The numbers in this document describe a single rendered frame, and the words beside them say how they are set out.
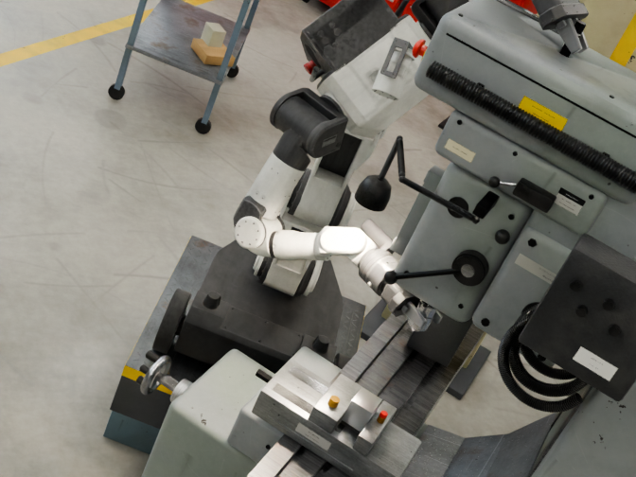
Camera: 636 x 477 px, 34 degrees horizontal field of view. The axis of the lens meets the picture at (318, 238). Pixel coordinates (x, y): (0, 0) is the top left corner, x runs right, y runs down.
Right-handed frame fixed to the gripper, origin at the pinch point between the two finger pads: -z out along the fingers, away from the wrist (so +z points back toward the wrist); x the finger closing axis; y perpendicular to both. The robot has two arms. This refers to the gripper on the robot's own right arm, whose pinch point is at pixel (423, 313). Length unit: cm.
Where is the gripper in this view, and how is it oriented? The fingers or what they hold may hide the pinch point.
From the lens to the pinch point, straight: 228.6
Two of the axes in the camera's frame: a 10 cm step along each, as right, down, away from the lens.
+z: -6.0, -6.2, 5.1
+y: -3.6, 7.7, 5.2
